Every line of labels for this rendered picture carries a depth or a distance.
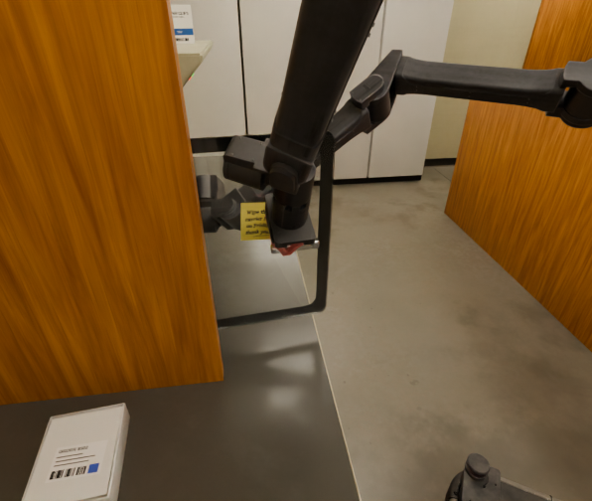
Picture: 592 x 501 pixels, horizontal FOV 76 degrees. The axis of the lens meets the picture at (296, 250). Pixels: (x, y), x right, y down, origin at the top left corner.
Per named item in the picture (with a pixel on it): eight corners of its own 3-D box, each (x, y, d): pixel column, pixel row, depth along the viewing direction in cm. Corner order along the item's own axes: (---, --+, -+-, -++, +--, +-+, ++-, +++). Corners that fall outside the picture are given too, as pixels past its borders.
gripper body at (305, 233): (274, 250, 59) (277, 221, 53) (263, 201, 65) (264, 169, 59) (315, 245, 61) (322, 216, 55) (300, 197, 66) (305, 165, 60)
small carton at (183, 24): (167, 44, 68) (160, 4, 65) (164, 42, 72) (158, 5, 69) (195, 43, 70) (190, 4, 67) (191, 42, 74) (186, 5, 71)
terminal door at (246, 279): (186, 332, 80) (146, 140, 59) (325, 309, 86) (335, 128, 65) (186, 335, 79) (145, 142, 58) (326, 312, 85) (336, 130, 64)
